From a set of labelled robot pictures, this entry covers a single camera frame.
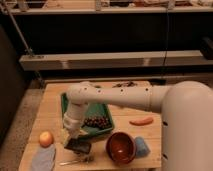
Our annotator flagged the orange apple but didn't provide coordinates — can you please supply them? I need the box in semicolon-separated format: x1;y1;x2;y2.
39;131;54;147

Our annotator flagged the small dark metal clip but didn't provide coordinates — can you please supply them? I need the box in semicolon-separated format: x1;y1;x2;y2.
112;81;137;88

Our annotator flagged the black rectangular eraser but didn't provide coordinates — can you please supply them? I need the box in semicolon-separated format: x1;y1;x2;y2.
65;139;91;154

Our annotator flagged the metal fork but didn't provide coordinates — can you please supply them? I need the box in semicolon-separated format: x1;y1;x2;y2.
59;156;94;166

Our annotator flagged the green plastic tray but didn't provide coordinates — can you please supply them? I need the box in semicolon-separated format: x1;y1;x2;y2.
62;87;114;140

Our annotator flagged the red-brown bowl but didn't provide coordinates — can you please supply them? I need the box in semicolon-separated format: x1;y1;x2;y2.
106;132;136;165

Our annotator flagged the bunch of dark grapes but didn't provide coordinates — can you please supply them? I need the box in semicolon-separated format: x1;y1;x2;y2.
84;116;110;129

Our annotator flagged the long grey metal beam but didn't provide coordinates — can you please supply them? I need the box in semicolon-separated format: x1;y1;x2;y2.
19;50;213;71

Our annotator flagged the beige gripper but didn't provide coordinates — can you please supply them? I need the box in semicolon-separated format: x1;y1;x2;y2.
61;128;87;146

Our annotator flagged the orange carrot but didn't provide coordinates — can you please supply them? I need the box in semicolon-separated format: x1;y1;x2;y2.
129;117;154;126

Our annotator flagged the grey blue cloth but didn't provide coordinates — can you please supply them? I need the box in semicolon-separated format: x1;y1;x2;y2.
30;145;56;171

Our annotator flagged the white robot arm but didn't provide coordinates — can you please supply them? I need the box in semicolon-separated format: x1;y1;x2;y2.
63;81;213;171

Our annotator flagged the upper metal shelf rail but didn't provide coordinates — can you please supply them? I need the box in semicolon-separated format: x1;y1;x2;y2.
0;0;213;15

